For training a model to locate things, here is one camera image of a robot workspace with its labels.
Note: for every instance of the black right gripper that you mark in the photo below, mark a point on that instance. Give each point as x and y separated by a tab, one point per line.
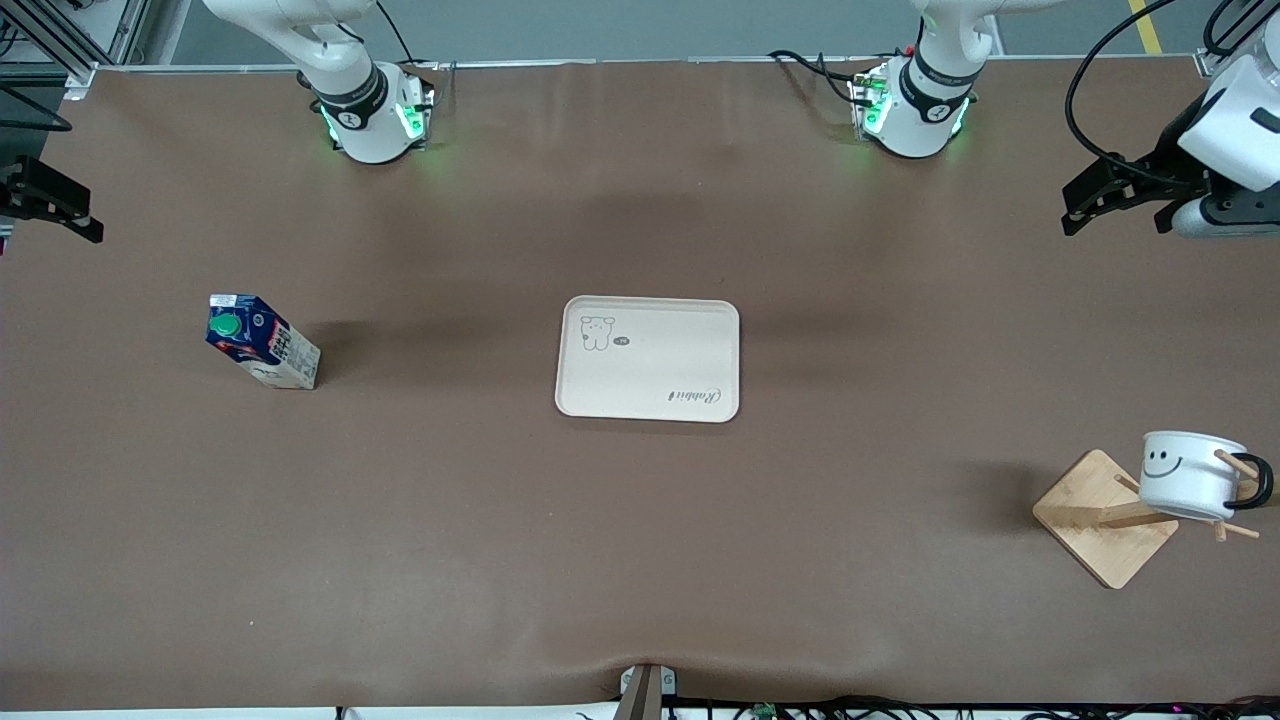
30	187

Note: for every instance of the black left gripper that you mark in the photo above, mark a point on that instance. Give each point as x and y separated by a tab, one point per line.
1168	161

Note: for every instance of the blue milk carton green cap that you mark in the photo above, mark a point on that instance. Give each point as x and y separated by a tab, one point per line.
262	345

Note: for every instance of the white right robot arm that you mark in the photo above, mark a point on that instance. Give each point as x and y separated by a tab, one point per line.
360	120

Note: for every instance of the wooden mug rack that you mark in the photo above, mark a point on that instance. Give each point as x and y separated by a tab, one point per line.
1090	530

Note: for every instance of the brown table mat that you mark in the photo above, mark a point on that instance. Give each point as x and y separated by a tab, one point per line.
400	550

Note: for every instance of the beige tray with bear print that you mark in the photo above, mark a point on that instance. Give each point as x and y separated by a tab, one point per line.
650	380

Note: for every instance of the aluminium frame post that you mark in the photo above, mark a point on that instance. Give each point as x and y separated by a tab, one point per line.
60	55
1212	62

